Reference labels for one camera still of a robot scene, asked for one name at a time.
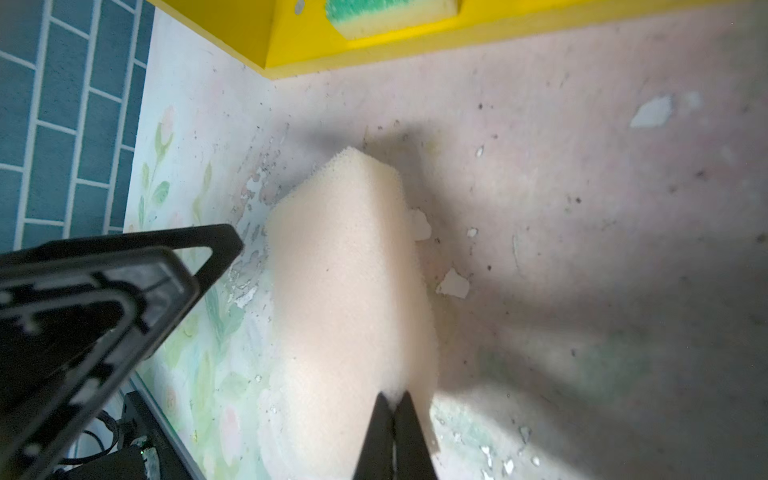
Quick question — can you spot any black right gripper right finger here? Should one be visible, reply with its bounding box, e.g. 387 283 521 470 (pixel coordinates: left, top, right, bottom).
393 392 438 480

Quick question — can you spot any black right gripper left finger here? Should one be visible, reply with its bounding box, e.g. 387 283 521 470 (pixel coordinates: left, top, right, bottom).
352 393 395 480

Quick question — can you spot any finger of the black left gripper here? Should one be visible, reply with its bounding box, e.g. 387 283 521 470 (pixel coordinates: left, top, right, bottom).
1 247 200 479
1 224 244 299

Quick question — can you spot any beige sponge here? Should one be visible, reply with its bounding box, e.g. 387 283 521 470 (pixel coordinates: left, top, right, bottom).
266 147 438 479

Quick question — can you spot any green sponge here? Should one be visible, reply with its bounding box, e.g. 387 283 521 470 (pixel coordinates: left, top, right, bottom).
324 0 459 40

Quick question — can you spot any yellow pink blue wooden shelf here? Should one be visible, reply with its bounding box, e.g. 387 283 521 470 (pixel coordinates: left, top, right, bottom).
145 1 767 88

